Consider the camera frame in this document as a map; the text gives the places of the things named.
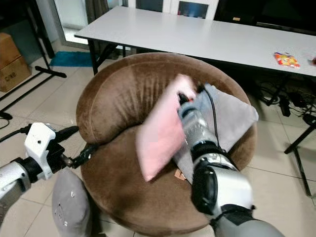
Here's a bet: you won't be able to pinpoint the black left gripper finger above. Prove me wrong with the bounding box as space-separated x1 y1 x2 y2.
72 143 100 169
54 125 80 142

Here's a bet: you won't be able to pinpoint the pink fabric pillow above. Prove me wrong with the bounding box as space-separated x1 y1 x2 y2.
135 74 198 183

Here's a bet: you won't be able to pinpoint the grey fabric pillow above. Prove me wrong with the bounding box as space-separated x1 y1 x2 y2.
173 83 260 184
51 168 94 237

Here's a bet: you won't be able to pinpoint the brown round velvet sofa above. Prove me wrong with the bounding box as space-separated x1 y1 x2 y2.
76 52 258 236

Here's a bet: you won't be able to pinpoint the teal floor mat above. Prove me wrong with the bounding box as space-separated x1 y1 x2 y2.
49 51 94 68

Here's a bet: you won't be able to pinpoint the black metal rack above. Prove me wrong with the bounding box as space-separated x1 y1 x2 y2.
0 0 68 115

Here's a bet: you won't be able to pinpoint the long white table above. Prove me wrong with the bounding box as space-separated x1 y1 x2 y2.
74 5 316 79

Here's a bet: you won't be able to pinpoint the small printed cardboard box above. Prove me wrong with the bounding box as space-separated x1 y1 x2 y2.
0 55 32 93

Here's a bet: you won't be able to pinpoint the white cabinet with glass doors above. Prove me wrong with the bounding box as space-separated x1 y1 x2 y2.
123 0 220 20

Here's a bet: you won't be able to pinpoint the colourful snack packet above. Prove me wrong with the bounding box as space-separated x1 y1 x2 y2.
273 51 301 69

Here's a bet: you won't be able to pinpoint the black metal stand leg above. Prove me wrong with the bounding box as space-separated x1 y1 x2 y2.
283 123 316 199

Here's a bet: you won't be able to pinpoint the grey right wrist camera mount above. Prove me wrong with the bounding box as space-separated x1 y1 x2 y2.
197 83 222 117

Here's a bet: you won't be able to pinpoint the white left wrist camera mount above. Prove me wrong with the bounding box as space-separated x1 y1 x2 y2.
24 122 58 167

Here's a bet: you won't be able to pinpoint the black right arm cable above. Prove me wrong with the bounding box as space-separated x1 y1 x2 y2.
200 84 219 149

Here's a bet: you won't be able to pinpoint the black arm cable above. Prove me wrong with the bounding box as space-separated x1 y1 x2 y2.
0 123 33 145
200 84 219 149

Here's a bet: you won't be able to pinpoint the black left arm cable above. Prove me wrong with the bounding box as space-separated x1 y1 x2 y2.
0 123 33 145

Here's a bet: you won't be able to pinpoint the black cables under table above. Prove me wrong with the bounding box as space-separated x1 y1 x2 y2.
254 79 316 126

